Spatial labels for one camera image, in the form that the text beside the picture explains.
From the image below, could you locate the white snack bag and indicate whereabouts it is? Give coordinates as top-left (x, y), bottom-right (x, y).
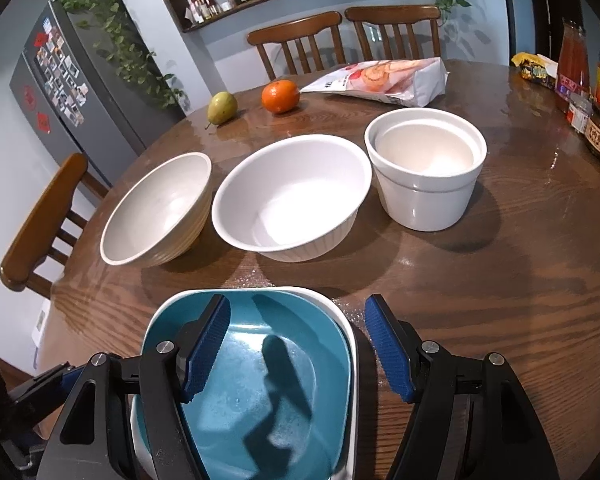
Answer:
top-left (300, 57), bottom-right (450, 108)

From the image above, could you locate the grey refrigerator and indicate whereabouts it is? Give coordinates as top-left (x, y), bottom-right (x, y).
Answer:
top-left (8, 0), bottom-right (191, 188)

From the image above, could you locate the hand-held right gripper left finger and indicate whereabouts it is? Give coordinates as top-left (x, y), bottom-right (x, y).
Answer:
top-left (37, 294), bottom-right (231, 480)

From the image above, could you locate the teal square plate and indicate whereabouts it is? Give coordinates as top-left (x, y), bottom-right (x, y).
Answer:
top-left (140, 289), bottom-right (358, 480)

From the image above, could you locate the beige ribbed bowl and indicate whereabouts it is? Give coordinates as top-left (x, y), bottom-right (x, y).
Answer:
top-left (99, 152), bottom-right (214, 267)

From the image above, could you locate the small white label jar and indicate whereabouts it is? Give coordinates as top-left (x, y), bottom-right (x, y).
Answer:
top-left (566, 100), bottom-right (593, 133)

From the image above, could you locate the red sauce bottle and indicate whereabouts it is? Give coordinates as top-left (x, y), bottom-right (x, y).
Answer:
top-left (554, 20), bottom-right (592, 113)

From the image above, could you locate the cluster of fridge magnets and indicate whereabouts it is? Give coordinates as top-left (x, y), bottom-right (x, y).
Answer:
top-left (32, 20), bottom-right (88, 128)

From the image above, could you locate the dark wooden door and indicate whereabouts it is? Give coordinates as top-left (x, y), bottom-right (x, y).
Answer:
top-left (522, 0), bottom-right (588, 56)

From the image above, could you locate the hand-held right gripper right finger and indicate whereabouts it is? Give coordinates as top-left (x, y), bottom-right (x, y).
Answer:
top-left (364, 294), bottom-right (561, 480)

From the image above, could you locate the narrow dark door frame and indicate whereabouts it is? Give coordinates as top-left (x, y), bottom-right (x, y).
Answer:
top-left (497, 0), bottom-right (518, 63)

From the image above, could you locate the long trailing green plant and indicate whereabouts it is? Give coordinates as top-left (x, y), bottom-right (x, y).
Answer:
top-left (55, 0), bottom-right (188, 111)

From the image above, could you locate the wooden chair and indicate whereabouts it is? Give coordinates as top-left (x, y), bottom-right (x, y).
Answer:
top-left (345, 5), bottom-right (442, 61)
top-left (0, 152), bottom-right (111, 306)
top-left (246, 11), bottom-right (343, 81)

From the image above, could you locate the large blue patterned plate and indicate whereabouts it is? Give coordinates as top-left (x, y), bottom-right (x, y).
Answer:
top-left (130, 286), bottom-right (359, 480)

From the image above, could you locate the orange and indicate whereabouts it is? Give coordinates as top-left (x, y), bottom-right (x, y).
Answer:
top-left (261, 79), bottom-right (301, 115)

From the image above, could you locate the green pear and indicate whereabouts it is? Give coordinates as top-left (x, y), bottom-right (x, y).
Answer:
top-left (204, 91), bottom-right (239, 131)

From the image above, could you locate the wide white ribbed bowl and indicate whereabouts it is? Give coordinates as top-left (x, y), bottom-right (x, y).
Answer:
top-left (211, 134), bottom-right (373, 263)

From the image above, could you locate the deep white straight-sided bowl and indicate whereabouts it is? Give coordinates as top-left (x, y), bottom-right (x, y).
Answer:
top-left (364, 107), bottom-right (487, 232)

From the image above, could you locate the yellow snack packet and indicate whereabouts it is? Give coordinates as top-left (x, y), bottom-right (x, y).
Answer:
top-left (510, 51), bottom-right (561, 88)

